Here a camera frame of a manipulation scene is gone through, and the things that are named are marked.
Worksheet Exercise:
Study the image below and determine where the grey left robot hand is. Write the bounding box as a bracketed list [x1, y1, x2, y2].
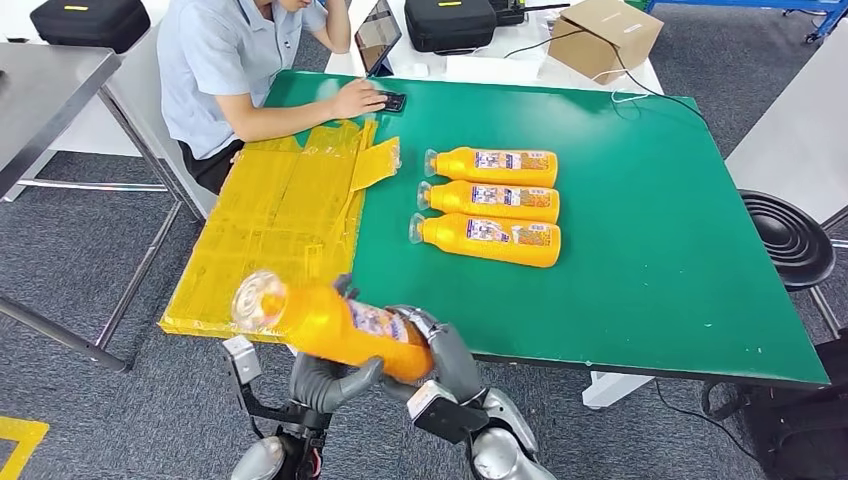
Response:
[289, 273, 386, 415]

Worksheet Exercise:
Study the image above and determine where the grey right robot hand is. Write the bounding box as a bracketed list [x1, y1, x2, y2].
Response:
[380, 304, 488, 405]

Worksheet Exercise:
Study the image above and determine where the person's right hand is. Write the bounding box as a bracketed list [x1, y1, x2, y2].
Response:
[327, 78, 389, 122]

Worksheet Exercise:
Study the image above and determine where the orange detergent bottle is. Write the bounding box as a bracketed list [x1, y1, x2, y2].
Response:
[408, 211, 563, 269]
[231, 270, 435, 386]
[423, 146, 560, 189]
[416, 180, 562, 225]

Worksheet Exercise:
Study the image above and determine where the black tablet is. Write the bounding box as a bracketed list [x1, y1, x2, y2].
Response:
[354, 0, 404, 78]

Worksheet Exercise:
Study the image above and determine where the black carry case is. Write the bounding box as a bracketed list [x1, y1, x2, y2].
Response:
[404, 0, 498, 54]
[29, 0, 152, 54]

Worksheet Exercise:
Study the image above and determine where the person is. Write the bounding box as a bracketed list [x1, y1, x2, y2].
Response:
[156, 0, 389, 197]

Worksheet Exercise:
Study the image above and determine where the yellow taped cardboard sheet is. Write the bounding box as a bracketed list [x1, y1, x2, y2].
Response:
[158, 119, 403, 346]

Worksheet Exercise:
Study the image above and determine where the white table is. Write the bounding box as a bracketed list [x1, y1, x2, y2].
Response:
[284, 0, 665, 410]

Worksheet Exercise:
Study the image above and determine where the light grey table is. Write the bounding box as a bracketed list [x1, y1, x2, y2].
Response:
[49, 0, 220, 220]

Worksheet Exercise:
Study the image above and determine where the green table mat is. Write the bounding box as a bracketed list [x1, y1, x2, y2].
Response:
[263, 69, 833, 391]

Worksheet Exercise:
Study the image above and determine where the cardboard box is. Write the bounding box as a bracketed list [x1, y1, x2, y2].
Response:
[548, 0, 665, 86]

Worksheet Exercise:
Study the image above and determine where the steel table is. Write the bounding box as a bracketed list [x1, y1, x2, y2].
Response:
[0, 41, 207, 372]

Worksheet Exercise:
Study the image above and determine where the black round stool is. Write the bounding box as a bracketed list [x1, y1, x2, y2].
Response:
[738, 190, 843, 342]

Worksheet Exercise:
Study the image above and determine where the black bag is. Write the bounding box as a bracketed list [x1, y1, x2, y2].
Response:
[702, 327, 848, 480]

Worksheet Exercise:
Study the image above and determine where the blue metal rack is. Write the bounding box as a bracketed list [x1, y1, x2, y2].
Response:
[645, 0, 848, 46]

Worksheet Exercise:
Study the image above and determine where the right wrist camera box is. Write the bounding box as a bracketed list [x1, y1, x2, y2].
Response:
[405, 379, 490, 446]

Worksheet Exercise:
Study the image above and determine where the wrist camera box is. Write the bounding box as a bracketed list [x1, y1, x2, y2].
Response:
[221, 335, 263, 387]
[405, 379, 490, 446]

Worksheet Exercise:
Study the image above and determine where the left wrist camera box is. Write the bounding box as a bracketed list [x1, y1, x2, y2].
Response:
[221, 335, 263, 387]

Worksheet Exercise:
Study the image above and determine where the black floor cable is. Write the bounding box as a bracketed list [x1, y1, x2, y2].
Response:
[655, 377, 760, 465]

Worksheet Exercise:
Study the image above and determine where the white cable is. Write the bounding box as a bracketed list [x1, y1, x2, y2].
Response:
[591, 66, 654, 106]

